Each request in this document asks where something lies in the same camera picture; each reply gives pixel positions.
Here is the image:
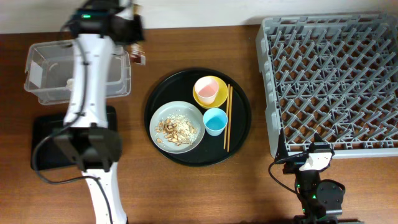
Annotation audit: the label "white tissue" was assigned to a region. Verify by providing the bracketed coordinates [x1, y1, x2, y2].
[65, 78, 74, 91]

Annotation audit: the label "light blue cup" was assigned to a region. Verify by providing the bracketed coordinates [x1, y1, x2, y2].
[203, 108, 228, 136]

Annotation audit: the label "pink cup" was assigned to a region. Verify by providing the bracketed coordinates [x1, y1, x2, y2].
[194, 77, 219, 105]

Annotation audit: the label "gold coffee sachet wrapper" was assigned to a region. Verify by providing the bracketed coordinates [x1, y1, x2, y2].
[130, 43, 146, 65]

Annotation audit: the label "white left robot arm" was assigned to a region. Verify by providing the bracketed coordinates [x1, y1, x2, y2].
[31, 0, 144, 223]

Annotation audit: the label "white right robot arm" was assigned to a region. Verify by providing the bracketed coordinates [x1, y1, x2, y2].
[268, 129, 360, 224]

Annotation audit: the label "grey dishwasher rack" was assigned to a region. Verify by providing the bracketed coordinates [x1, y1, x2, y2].
[256, 14, 397, 159]

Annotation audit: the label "clear plastic waste bin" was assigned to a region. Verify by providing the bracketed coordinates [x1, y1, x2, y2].
[24, 40, 131, 105]

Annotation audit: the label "yellow bowl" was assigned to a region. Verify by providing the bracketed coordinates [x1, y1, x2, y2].
[193, 76, 229, 109]

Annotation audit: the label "white label on bin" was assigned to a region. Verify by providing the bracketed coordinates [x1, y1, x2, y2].
[29, 61, 43, 88]

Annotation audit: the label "grey plate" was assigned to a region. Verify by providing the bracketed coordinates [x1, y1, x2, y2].
[149, 101, 205, 154]

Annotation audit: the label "round black serving tray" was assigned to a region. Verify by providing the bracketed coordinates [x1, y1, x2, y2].
[144, 68, 251, 167]

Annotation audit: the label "nut shells and rice scraps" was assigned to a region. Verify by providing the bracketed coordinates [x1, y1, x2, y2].
[154, 114, 198, 146]

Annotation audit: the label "black rectangular tray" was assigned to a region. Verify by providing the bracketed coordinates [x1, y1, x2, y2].
[30, 105, 118, 171]

